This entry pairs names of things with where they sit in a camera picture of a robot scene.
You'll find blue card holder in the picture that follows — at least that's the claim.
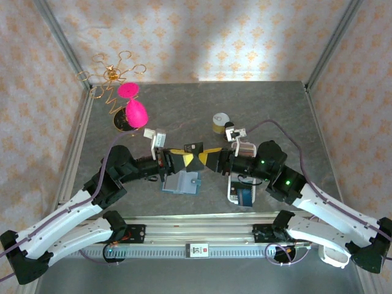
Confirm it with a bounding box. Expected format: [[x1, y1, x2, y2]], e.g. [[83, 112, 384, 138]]
[[161, 170, 203, 195]]

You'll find white plastic card tray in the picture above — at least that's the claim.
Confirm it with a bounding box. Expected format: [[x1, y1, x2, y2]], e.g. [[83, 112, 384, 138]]
[[227, 141, 257, 208]]

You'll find stack of coloured cards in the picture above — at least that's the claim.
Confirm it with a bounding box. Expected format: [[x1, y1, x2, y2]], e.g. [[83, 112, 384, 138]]
[[237, 143, 257, 157]]

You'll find dark patterned credit card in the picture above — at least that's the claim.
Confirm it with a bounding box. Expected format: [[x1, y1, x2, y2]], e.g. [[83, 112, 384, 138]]
[[231, 180, 255, 190]]

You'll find blue credit card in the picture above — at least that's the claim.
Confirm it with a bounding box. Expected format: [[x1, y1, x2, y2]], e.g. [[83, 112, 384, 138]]
[[238, 188, 254, 208]]

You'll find gold tin can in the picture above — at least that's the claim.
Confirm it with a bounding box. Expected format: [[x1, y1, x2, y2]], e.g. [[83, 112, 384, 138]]
[[211, 112, 231, 135]]

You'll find pink hourglass on stand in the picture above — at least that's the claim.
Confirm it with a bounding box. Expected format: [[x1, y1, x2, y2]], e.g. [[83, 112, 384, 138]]
[[118, 81, 149, 129]]

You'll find white number label tag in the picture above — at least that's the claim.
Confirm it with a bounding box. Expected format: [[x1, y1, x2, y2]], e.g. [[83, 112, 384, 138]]
[[185, 243, 210, 259]]

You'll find white square alarm clock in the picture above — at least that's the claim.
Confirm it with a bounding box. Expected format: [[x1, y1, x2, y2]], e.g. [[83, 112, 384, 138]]
[[318, 244, 350, 270]]

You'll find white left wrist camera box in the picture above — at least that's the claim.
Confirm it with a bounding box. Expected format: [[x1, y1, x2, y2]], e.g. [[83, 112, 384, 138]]
[[143, 127, 168, 160]]

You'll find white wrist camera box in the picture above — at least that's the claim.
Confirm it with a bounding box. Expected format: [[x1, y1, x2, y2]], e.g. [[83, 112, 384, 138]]
[[143, 127, 168, 160], [224, 125, 247, 154]]

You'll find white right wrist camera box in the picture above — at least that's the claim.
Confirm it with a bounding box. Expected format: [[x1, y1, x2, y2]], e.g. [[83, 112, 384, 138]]
[[224, 125, 247, 154]]

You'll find aluminium frame side rail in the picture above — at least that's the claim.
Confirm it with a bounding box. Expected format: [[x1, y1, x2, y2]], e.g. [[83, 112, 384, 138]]
[[58, 88, 94, 203], [304, 82, 345, 197]]

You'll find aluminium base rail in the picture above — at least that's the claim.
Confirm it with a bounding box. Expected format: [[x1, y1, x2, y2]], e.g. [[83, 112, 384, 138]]
[[122, 214, 347, 246]]

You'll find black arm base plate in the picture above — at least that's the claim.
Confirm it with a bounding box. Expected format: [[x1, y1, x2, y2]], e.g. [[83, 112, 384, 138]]
[[104, 224, 146, 245], [252, 223, 307, 244]]

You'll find grey slotted cable duct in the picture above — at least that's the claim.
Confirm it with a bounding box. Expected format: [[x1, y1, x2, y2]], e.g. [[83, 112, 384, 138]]
[[76, 244, 310, 260]]

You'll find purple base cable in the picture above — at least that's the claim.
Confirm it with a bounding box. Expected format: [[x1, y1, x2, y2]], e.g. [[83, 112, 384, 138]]
[[265, 243, 311, 266], [78, 249, 125, 267]]

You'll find aluminium frame post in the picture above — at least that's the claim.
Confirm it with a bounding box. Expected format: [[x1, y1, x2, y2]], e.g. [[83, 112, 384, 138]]
[[32, 0, 92, 92], [306, 0, 364, 91]]

